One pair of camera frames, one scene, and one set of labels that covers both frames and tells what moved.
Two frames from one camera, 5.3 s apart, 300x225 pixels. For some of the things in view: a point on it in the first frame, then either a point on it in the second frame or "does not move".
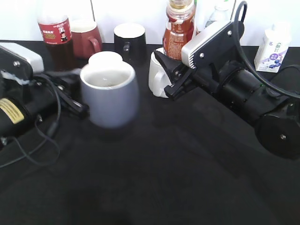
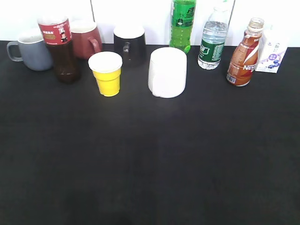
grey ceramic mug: (110, 91) to (35, 56)
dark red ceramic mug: (86, 39) does not move
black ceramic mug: (130, 41) does not move
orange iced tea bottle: (179, 29) to (244, 56)
